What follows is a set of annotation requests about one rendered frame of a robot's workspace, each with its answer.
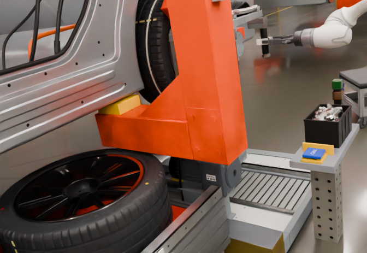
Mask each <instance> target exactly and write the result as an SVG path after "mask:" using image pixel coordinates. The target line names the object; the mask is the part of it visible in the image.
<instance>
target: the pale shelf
mask: <svg viewBox="0 0 367 253"><path fill-rule="evenodd" d="M358 131H359V124H357V123H352V130H351V132H350V133H349V135H348V136H347V138H346V139H345V141H344V142H343V144H342V145H341V146H340V148H339V149H338V148H334V155H328V156H327V157H326V159H325V160H324V162H323V163H322V164H315V163H307V162H301V159H302V154H303V153H304V152H303V145H302V146H301V147H300V148H299V150H298V151H297V152H296V153H295V154H294V156H293V157H292V158H291V159H290V161H289V167H290V168H298V169H305V170H312V171H317V172H325V173H332V174H334V173H335V171H336V170H337V168H338V166H339V164H340V163H341V161H342V159H343V157H344V156H345V154H346V152H347V150H348V148H349V147H350V145H351V144H352V142H353V140H354V138H355V137H356V135H357V133H358Z"/></svg>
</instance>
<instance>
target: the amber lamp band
mask: <svg viewBox="0 0 367 253"><path fill-rule="evenodd" d="M332 95H333V100H342V99H343V97H344V91H343V90H341V91H340V92H334V91H333V92H332Z"/></svg>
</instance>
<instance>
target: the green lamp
mask: <svg viewBox="0 0 367 253"><path fill-rule="evenodd" d="M342 88H343V79H334V80H333V81H332V89H333V90H340V89H342Z"/></svg>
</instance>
